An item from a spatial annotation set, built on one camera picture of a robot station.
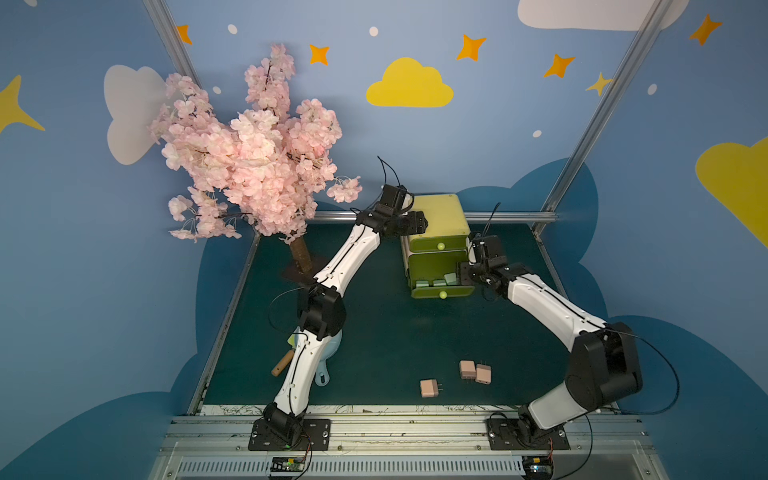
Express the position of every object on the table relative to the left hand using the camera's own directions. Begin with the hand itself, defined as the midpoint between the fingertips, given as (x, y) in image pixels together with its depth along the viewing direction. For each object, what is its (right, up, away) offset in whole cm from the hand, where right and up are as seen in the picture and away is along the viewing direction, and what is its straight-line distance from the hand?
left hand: (419, 220), depth 93 cm
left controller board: (-34, -62, -21) cm, 74 cm away
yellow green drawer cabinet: (+5, -13, +6) cm, 15 cm away
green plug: (+1, -20, 0) cm, 20 cm away
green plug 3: (+10, -19, 0) cm, 21 cm away
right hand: (+16, -14, -2) cm, 21 cm away
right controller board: (+27, -64, -20) cm, 73 cm away
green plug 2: (+6, -20, 0) cm, 21 cm away
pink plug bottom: (+1, -48, -13) cm, 49 cm away
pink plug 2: (+17, -45, -10) cm, 49 cm away
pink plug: (+13, -44, -9) cm, 47 cm away
